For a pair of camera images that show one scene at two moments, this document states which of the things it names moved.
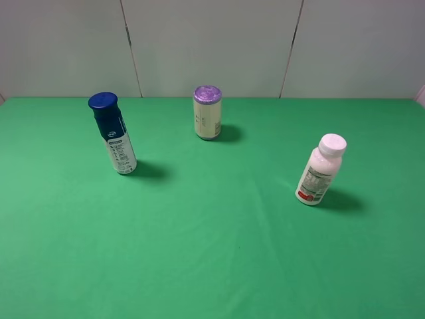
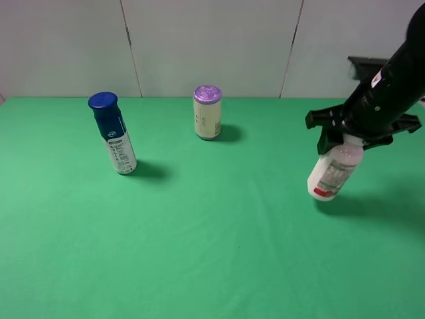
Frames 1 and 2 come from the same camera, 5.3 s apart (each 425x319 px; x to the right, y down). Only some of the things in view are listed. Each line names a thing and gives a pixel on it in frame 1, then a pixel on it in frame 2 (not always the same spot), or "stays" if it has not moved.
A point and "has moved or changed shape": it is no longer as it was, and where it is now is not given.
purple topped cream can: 207,111 stays
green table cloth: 212,229 stays
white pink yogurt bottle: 323,165 has moved or changed shape
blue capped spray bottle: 105,106 stays
